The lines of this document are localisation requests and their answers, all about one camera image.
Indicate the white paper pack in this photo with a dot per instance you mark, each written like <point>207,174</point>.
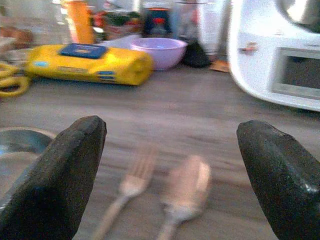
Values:
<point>120,42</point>

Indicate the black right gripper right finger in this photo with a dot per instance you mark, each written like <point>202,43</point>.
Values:
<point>282,180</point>

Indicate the small orange box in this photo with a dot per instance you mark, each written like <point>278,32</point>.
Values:
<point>220,67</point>

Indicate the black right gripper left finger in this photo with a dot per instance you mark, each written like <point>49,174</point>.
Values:
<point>55,180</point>

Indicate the orange squeeze bottle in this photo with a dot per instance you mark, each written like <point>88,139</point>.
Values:
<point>80,22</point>

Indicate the clear plastic bag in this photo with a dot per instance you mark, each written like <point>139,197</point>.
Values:
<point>185,20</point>

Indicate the white kitchen cooking machine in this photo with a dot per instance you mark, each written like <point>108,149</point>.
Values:
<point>260,62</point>

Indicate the small lilac plastic bowl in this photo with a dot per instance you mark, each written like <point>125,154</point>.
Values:
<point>160,51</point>

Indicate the steel fork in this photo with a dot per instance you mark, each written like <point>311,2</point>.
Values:
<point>132,185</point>

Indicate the green food packet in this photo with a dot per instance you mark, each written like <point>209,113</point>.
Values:
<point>122,22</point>

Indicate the yellow kitchen wipes pack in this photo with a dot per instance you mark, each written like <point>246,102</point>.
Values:
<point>87,65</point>

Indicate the small black cloth lump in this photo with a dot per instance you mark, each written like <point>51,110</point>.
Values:
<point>196,56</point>

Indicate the round steel plate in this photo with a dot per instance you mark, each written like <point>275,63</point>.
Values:
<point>17,142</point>

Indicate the small dark red-capped bottle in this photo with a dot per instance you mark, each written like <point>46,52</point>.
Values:
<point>157,23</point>

